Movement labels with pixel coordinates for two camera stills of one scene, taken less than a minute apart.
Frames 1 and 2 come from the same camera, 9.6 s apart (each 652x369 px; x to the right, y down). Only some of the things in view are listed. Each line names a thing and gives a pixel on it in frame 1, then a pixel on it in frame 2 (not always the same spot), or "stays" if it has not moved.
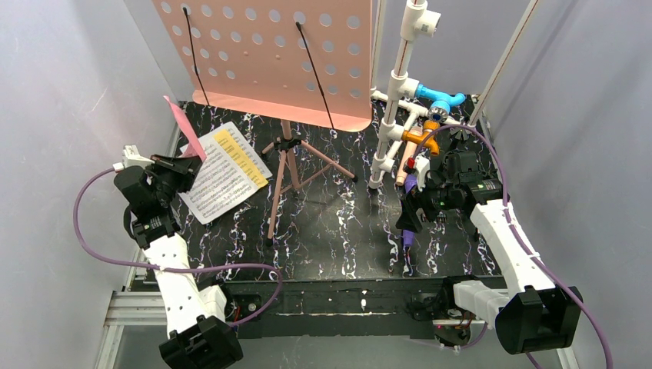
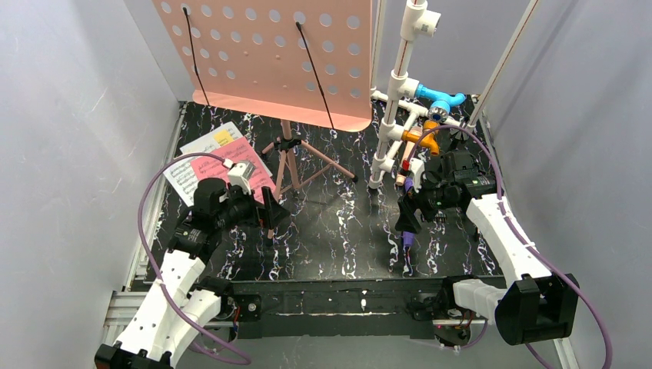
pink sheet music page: x=194 y=147 to x=215 y=164
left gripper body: x=172 y=170 to x=260 y=212
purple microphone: x=409 y=235 stays
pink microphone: x=409 y=151 stays
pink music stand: x=304 y=61 stays
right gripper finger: x=409 y=219 stays
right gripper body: x=414 y=204 stays
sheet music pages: x=232 y=167 stays
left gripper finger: x=188 y=165 to x=274 y=211
